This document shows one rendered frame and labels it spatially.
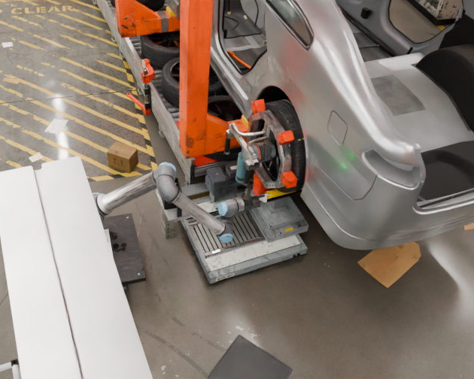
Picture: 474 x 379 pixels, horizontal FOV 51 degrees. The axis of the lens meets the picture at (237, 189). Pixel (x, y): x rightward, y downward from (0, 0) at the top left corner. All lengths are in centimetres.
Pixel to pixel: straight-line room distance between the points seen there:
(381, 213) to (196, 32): 159
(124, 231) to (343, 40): 199
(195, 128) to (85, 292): 338
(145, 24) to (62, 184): 498
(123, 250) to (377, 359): 191
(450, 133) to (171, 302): 242
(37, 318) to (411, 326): 366
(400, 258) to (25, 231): 396
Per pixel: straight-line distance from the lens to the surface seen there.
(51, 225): 46
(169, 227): 395
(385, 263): 420
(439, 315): 411
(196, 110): 365
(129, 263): 354
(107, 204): 344
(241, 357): 314
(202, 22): 329
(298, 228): 400
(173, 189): 313
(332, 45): 297
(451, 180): 378
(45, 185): 49
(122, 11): 531
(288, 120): 333
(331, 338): 371
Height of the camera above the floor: 315
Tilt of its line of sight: 45 degrees down
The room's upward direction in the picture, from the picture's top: 7 degrees clockwise
